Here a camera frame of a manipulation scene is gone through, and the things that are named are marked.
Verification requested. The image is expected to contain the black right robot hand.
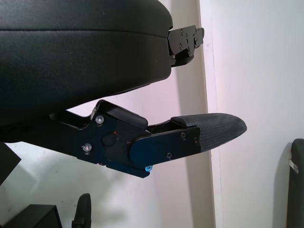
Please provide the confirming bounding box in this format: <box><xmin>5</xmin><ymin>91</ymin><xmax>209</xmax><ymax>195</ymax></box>
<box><xmin>70</xmin><ymin>193</ymin><xmax>92</xmax><ymax>228</ymax></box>

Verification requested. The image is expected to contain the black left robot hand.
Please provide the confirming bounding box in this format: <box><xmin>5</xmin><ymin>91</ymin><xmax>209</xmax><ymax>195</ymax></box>
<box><xmin>0</xmin><ymin>0</ymin><xmax>248</xmax><ymax>178</ymax></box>

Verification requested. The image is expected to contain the black RealSense box lid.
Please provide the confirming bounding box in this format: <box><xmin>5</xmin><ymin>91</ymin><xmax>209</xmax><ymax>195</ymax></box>
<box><xmin>0</xmin><ymin>143</ymin><xmax>21</xmax><ymax>186</ymax></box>

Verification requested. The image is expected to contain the black padded chair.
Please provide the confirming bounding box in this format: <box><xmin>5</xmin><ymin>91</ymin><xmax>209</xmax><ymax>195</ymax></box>
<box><xmin>286</xmin><ymin>139</ymin><xmax>304</xmax><ymax>228</ymax></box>

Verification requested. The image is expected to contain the black camera box base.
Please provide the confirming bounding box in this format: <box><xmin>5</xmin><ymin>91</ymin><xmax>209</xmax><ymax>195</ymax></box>
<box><xmin>4</xmin><ymin>204</ymin><xmax>64</xmax><ymax>228</ymax></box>

